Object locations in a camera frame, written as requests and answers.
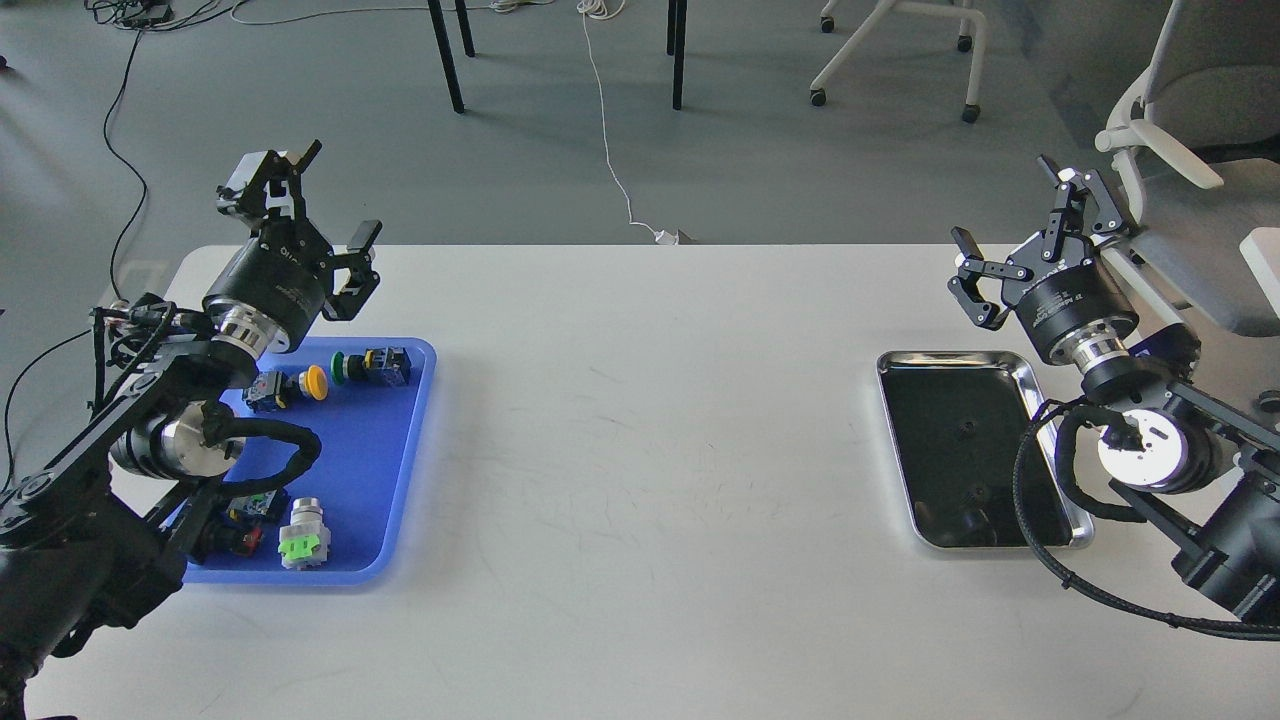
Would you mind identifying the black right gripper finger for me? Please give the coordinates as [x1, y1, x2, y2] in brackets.
[948, 227, 1033, 332]
[1037, 155, 1134, 263]

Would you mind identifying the white floor cable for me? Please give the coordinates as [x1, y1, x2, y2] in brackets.
[230, 0, 681, 245]

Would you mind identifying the black floor cable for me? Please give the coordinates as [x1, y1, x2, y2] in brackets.
[0, 0, 230, 471]

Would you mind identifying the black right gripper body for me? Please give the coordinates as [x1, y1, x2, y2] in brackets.
[1010, 234, 1138, 365]

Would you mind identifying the shiny metal tray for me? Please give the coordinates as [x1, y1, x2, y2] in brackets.
[876, 350, 1044, 551]

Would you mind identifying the black table leg right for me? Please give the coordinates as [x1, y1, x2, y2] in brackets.
[666, 0, 689, 111]

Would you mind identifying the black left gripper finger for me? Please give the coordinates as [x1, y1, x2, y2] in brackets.
[218, 138, 323, 234]
[320, 220, 383, 322]

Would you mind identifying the black table leg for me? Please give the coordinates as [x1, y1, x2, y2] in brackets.
[428, 0, 476, 114]
[666, 0, 689, 111]

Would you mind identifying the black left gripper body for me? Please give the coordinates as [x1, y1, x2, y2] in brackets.
[202, 217, 333, 355]

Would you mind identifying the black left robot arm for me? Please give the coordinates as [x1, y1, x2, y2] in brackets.
[1, 141, 381, 719]

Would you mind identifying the yellow push button switch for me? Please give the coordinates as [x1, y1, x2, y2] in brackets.
[241, 365, 329, 414]

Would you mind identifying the white chair base with castors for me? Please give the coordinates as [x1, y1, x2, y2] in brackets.
[809, 0, 989, 124]

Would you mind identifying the green push button switch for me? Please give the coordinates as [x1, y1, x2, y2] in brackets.
[329, 346, 412, 387]

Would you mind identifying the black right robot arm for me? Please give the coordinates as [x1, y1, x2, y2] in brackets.
[948, 155, 1279, 642]

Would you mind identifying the grey white office chair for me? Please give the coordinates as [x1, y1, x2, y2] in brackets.
[1078, 0, 1280, 411]

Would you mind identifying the blue plastic tray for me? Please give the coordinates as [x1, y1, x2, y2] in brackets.
[184, 336, 436, 585]

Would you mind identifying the red black push button switch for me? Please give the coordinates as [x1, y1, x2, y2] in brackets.
[193, 512, 264, 562]

